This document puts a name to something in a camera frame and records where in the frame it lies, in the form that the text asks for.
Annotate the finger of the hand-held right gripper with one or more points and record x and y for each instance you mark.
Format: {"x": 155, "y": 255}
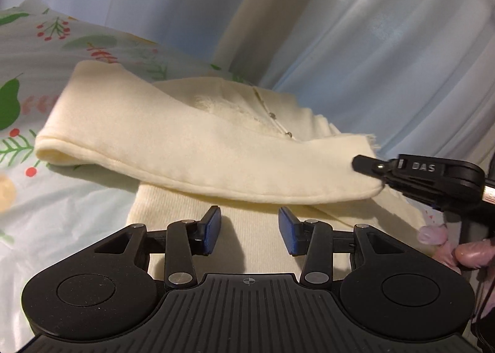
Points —
{"x": 372, "y": 165}

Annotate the person's right hand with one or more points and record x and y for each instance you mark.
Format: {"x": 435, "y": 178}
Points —
{"x": 471, "y": 254}

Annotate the white sheer curtain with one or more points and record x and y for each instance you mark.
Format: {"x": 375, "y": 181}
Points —
{"x": 367, "y": 36}

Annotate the fruit and leaf printed bedsheet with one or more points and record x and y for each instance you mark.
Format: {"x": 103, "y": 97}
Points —
{"x": 58, "y": 202}

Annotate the cream knit sweater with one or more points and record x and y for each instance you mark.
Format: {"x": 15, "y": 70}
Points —
{"x": 174, "y": 136}

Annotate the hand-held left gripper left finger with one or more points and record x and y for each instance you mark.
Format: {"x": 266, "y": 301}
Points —
{"x": 212, "y": 230}

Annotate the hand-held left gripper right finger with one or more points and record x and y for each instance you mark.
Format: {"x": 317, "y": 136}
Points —
{"x": 289, "y": 230}

